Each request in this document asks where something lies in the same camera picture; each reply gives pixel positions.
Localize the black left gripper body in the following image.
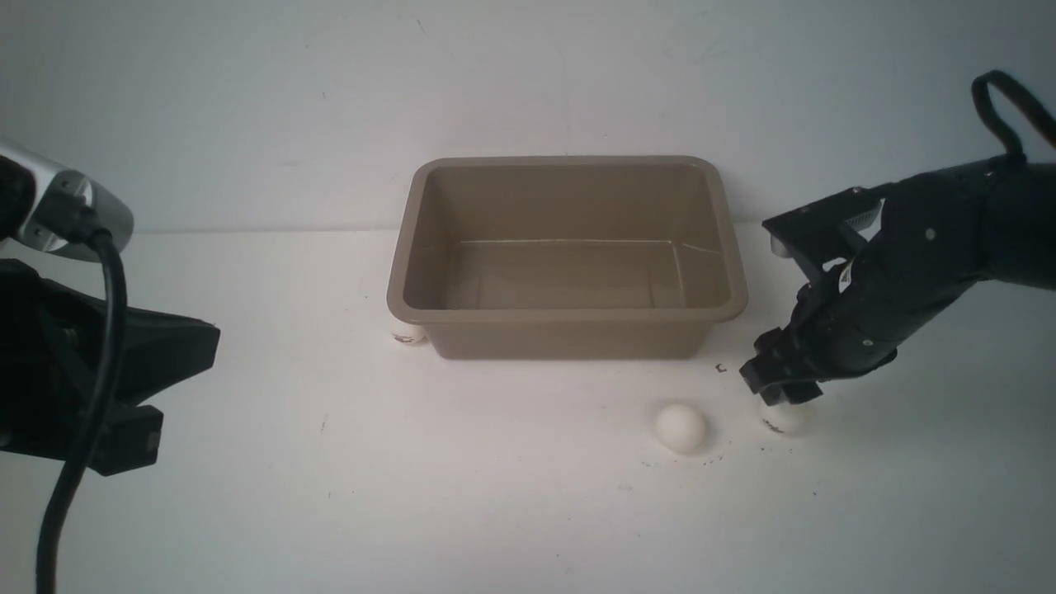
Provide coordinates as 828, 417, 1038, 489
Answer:
1, 259, 221, 476

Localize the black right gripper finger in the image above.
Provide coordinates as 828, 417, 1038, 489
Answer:
759, 379, 823, 407
739, 328, 794, 395

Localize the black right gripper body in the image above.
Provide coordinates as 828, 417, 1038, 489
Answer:
785, 164, 1003, 380

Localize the white ping-pong ball with logo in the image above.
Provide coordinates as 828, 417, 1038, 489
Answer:
759, 403, 813, 437

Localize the plain white ping-pong ball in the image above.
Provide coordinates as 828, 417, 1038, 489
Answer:
653, 403, 708, 454

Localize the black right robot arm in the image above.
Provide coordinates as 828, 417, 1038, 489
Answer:
740, 159, 1055, 406

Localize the tan plastic storage bin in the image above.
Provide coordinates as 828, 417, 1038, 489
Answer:
386, 155, 749, 361

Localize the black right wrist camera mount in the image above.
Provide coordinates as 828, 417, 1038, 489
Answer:
762, 187, 885, 285

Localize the black left camera cable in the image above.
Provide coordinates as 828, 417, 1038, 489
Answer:
35, 198, 130, 594

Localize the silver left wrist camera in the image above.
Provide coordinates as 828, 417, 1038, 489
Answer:
1, 140, 134, 261

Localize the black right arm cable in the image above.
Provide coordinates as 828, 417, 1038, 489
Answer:
972, 71, 1056, 162

